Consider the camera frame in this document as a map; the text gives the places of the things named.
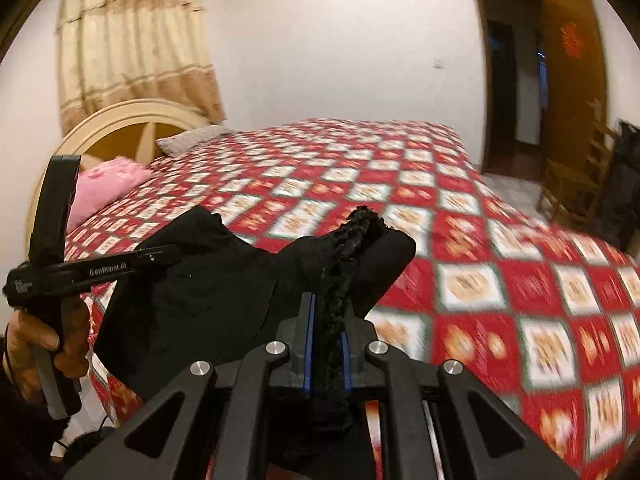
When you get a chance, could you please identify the black pants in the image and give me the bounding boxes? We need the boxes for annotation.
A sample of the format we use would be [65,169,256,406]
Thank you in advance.
[94,206,416,474]

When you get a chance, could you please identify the left human hand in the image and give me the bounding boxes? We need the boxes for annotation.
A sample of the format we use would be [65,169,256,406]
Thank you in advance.
[2,298,90,404]

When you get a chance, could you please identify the pink pillow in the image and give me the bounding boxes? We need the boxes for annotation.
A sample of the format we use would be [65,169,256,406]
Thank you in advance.
[66,156,153,233]

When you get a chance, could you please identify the cream wooden headboard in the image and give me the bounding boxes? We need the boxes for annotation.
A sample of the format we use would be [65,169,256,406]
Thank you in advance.
[55,99,218,260]

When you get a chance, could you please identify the grey striped pillow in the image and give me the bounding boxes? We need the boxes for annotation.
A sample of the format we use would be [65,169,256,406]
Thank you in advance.
[156,125,233,158]

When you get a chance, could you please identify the red checkered bedspread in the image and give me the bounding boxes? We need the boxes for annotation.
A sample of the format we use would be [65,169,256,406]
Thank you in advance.
[67,119,639,479]

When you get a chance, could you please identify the beige patterned curtain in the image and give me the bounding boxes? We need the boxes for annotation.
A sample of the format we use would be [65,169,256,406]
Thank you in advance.
[58,0,226,132]

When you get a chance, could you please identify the wooden chair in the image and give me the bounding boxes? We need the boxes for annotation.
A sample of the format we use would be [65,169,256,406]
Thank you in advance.
[536,99,620,232]

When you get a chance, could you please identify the black bag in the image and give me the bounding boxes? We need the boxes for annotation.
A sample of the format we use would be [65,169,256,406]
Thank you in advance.
[596,120,639,250]

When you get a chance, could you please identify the brown wooden door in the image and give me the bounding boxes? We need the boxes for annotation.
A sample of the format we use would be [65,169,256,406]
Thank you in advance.
[541,0,606,169]

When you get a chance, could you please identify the red door decoration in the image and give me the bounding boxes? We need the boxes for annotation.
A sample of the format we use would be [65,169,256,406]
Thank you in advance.
[560,22,586,58]

